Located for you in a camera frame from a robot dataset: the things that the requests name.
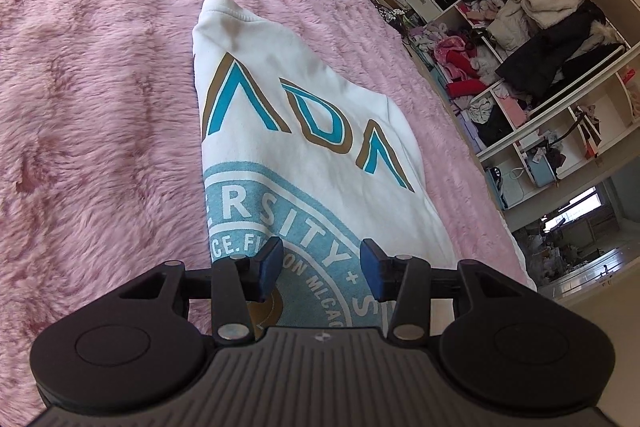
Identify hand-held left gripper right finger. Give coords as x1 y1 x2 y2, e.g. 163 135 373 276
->
360 238 527 347

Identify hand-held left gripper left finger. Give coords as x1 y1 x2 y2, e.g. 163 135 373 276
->
116 237 285 347

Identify white printed sweatshirt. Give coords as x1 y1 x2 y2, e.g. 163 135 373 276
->
192 0 456 340

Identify light blue storage box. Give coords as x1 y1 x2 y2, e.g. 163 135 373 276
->
525 154 559 188

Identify pink fluffy blanket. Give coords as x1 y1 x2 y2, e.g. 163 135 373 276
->
0 0 538 408

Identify cream open wardrobe shelving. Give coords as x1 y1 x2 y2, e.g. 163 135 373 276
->
400 0 640 214

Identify black fur-trimmed coat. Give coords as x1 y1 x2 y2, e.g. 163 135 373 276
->
495 4 627 104

